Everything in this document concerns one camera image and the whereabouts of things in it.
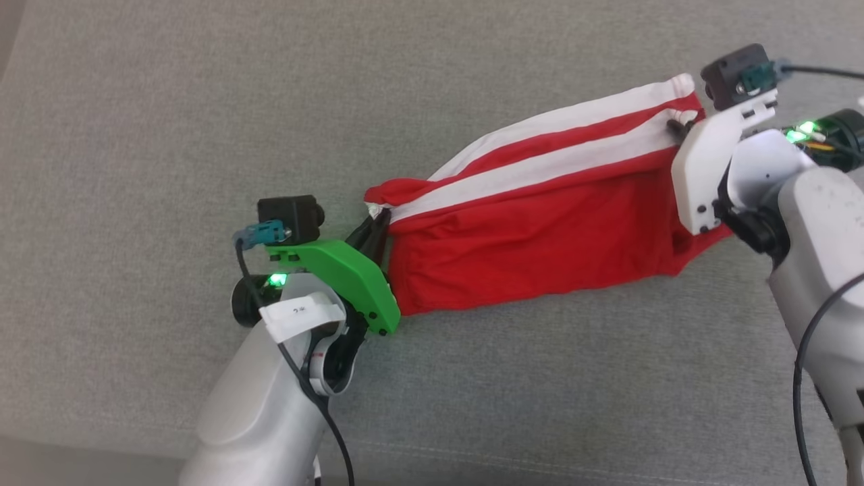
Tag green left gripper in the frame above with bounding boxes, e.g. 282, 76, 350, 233
264, 208, 402, 337

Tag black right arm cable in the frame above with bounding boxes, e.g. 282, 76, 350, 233
774, 58, 864, 486

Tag red and white shorts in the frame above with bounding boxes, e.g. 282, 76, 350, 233
364, 73, 736, 317

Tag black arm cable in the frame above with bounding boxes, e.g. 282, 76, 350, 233
232, 220, 356, 486
774, 58, 864, 486

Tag grey fabric sofa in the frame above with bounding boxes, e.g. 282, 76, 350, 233
0, 0, 864, 486

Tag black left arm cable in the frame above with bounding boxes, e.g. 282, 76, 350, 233
232, 220, 356, 486

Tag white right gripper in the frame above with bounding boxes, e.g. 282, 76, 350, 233
666, 93, 778, 236

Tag white paper label tag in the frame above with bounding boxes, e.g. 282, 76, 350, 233
259, 292, 346, 343

